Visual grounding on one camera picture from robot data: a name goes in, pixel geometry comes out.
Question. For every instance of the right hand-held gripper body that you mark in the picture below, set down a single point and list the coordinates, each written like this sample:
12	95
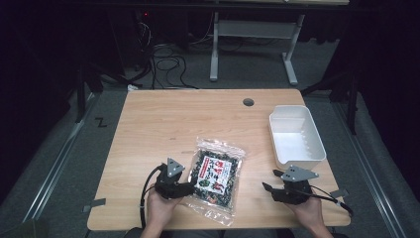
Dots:
295	186

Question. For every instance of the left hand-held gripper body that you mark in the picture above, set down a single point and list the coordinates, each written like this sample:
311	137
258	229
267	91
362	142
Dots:
169	180

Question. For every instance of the clear bag of dark snacks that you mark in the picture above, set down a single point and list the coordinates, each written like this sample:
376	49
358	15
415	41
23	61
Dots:
216	180

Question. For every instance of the white plastic container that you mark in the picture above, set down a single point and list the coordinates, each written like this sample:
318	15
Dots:
297	140

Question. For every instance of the person's left hand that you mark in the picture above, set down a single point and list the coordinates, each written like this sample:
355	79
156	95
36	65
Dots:
161	206

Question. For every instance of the person's right hand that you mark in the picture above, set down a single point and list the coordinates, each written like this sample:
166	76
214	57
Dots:
308	211

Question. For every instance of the grey tape tab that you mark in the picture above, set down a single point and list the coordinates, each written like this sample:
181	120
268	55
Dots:
94	204
339	193

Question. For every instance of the black metal stand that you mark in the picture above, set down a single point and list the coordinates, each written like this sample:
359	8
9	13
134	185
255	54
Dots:
82	92
351	99

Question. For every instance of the grey floor rail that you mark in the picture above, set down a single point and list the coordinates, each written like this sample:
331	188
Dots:
369	165
56	165

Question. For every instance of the white metal desk frame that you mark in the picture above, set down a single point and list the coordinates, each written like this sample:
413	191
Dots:
254	29

